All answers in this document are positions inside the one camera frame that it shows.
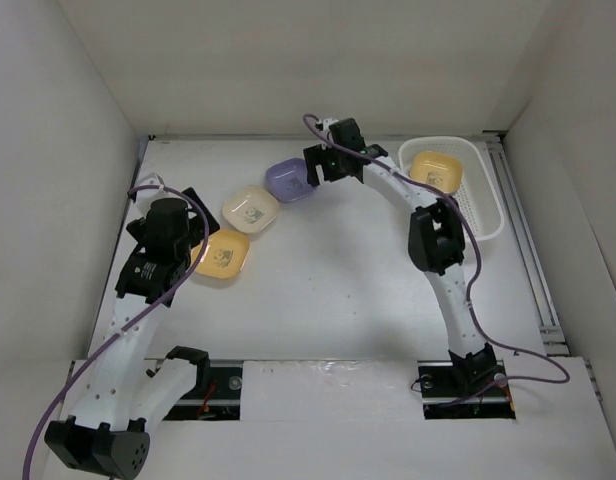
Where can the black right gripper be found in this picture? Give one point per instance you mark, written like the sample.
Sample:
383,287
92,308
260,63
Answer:
316,155

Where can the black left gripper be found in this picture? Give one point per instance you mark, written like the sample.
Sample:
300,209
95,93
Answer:
139,227

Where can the purple panda plate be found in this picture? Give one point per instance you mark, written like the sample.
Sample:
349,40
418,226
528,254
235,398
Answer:
287,180

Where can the cream panda plate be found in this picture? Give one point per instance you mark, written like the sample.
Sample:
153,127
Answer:
250,209

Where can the yellow panda plate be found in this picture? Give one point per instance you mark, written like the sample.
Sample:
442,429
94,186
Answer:
223,260
441,171

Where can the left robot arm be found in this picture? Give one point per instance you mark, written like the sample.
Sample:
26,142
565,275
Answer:
107,433

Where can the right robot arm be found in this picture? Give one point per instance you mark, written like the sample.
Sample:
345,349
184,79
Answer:
435,242

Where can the white perforated plastic bin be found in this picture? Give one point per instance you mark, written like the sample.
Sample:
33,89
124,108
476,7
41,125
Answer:
476,196

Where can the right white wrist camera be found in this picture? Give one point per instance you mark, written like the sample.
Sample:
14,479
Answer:
323,126

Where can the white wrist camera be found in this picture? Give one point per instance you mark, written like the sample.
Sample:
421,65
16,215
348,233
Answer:
323,126
148,190

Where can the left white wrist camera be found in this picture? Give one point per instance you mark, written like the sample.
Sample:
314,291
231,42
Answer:
148,190

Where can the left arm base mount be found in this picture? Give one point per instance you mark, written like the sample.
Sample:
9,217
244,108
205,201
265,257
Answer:
221,401

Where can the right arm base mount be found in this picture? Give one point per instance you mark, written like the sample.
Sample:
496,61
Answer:
445,396

